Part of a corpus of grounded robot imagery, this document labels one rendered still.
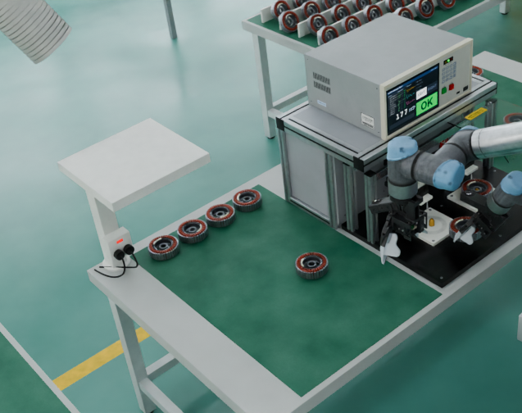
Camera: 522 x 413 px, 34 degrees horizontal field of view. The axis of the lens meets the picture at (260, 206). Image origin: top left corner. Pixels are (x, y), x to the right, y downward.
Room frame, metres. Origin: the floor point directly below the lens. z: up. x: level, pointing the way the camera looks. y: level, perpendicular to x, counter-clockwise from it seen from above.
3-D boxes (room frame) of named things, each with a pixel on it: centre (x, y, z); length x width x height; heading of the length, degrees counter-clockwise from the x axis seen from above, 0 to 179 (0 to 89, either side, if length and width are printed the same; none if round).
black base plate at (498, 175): (2.46, -0.68, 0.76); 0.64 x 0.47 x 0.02; 125
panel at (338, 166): (2.65, -0.54, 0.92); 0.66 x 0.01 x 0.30; 125
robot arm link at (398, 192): (1.81, -0.37, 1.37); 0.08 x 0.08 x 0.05
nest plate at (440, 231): (2.38, -0.58, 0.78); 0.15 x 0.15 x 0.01; 35
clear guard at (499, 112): (2.57, -0.85, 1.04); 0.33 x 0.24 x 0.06; 35
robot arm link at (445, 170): (1.75, -0.45, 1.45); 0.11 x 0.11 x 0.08; 47
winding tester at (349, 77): (2.72, -0.51, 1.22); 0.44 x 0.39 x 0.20; 125
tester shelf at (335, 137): (2.71, -0.50, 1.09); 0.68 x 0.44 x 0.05; 125
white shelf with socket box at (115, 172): (2.41, 0.39, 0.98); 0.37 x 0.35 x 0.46; 125
